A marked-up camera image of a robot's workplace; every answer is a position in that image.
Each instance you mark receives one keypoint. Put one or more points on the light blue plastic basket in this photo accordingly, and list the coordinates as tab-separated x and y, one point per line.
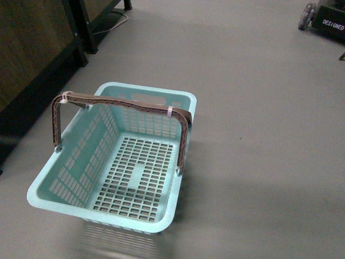
116	166

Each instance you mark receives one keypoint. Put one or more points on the black wheeled cart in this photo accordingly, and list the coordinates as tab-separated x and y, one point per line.
325	16

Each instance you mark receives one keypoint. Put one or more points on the brown basket handle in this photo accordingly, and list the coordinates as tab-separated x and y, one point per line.
182	116

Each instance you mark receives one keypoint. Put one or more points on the black shelf frame leg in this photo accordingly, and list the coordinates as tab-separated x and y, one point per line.
81	29

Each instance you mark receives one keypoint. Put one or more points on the white zip tie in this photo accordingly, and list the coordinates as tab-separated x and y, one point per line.
169	111
64	97

